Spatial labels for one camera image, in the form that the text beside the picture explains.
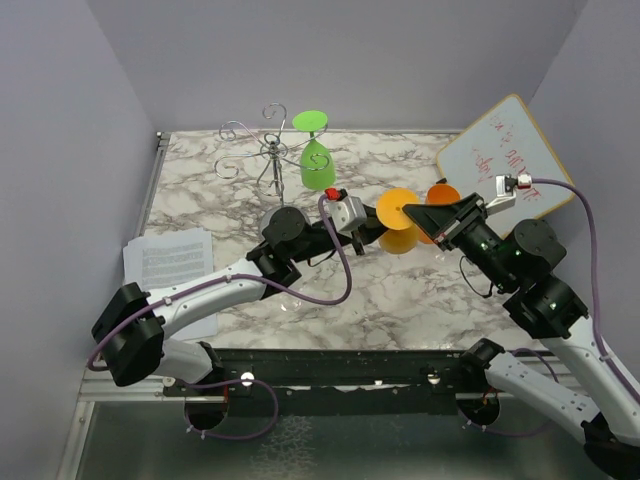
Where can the green plastic wine glass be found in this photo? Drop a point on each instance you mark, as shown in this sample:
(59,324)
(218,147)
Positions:
(317,168)

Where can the printed paper sheets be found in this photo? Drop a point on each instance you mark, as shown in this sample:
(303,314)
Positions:
(169,259)

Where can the orange plastic wine glass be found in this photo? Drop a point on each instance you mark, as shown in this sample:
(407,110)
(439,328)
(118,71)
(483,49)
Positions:
(441,194)

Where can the tall clear wine glass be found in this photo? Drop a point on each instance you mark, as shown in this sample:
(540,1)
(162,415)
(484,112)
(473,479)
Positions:
(290,303)

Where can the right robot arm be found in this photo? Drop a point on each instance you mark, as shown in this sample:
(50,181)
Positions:
(604,419)

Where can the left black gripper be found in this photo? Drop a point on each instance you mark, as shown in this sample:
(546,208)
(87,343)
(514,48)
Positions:
(368,231)

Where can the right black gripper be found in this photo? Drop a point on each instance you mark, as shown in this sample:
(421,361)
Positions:
(437,218)

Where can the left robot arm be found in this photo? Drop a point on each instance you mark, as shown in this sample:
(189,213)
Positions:
(135,334)

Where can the black front mounting rail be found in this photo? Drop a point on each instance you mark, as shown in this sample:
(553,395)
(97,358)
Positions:
(256,383)

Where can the small clear wine glass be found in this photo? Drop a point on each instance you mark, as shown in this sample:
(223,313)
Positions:
(441,257)

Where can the chrome wine glass rack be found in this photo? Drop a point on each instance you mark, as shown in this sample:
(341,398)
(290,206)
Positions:
(272,150)

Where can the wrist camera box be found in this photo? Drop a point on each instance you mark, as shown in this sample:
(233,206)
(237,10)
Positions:
(346,211)
(507,187)

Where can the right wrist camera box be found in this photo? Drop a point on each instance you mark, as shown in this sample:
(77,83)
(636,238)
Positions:
(507,187)

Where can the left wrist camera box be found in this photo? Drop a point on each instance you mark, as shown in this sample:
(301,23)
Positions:
(346,211)

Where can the yellow-orange plastic wine glass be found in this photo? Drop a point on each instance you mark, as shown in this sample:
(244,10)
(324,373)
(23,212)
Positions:
(401,235)

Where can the whiteboard with yellow frame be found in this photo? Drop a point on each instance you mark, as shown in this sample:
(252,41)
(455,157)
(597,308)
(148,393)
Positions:
(505,140)

